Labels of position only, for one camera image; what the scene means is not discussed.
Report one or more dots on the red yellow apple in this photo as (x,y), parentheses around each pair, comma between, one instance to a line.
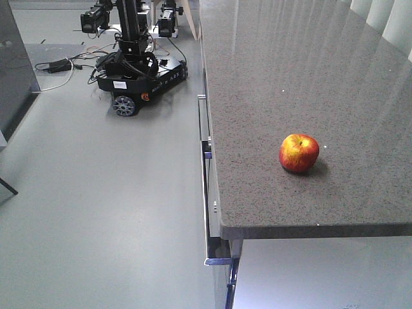
(298,153)

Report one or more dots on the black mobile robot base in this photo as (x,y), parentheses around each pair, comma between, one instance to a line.
(133,74)

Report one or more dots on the black power adapter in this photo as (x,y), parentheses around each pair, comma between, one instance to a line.
(59,66)

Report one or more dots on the black chair leg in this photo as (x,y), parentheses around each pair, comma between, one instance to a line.
(8,187)

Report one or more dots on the grey window curtain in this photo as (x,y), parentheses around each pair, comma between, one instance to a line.
(371,25)

